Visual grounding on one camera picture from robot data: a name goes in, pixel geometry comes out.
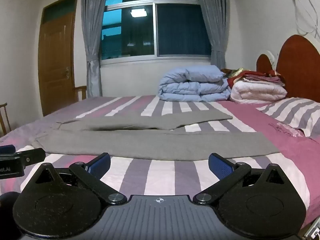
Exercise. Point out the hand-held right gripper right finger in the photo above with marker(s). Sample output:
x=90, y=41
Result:
x=220, y=166

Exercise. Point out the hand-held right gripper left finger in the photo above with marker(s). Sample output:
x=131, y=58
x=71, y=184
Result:
x=100, y=165

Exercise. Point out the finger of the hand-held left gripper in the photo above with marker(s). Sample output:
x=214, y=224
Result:
x=31, y=155
x=7, y=148

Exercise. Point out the grey pants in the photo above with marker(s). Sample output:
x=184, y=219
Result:
x=150, y=145

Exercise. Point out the striped bed sheet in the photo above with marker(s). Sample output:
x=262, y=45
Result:
x=160, y=177

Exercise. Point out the folded white quilt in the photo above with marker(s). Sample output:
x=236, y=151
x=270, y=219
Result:
x=257, y=92

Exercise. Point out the folded light blue duvet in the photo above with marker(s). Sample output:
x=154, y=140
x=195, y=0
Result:
x=192, y=87

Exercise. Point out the striped pillow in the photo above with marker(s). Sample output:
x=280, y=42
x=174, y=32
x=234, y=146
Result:
x=292, y=112

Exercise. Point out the brown wooden door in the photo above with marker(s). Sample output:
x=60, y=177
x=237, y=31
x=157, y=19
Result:
x=56, y=62

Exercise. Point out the folded pink cloth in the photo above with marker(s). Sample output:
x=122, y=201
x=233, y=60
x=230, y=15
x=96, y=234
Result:
x=262, y=79

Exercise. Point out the red wooden headboard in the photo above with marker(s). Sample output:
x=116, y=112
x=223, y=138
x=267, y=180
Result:
x=300, y=65

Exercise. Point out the metal bed frame part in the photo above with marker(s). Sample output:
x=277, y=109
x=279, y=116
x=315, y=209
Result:
x=312, y=228

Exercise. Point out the window with metal frame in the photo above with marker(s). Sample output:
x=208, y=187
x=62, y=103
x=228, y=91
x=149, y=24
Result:
x=180, y=30

